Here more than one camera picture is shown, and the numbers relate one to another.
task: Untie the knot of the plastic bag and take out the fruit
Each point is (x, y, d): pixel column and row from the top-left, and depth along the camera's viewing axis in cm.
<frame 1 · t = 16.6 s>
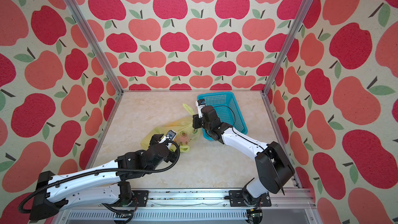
left hand: (173, 142, 74), fingers open
right hand: (196, 115, 85), fingers closed
teal plastic mesh basket: (228, 104, 113), point 3 cm above the table
yellow translucent plastic bag: (186, 135, 84), point 14 cm above the table

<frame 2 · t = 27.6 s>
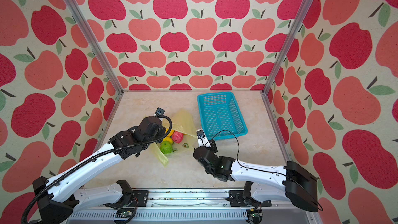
left hand: (163, 127, 75), fingers closed
right hand: (205, 137, 78), fingers closed
green toy fruit: (166, 146, 88), point 6 cm above the table
pink toy fruit: (178, 139, 92), point 5 cm above the table
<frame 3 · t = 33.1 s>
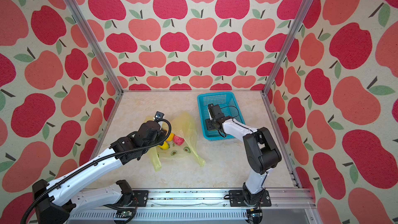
left hand: (165, 129, 76), fingers closed
right hand: (214, 121, 96), fingers open
yellow translucent plastic bag: (184, 125, 80), point 21 cm above the table
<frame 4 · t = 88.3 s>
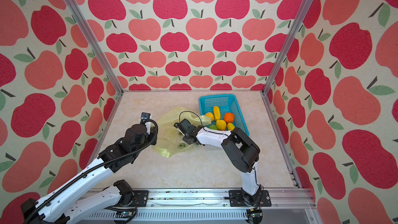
left hand: (157, 128, 75), fingers closed
right hand: (193, 131, 95), fingers closed
yellow translucent plastic bag: (171, 140, 95), point 2 cm above the table
red-orange toy persimmon: (229, 117, 100), point 7 cm above the table
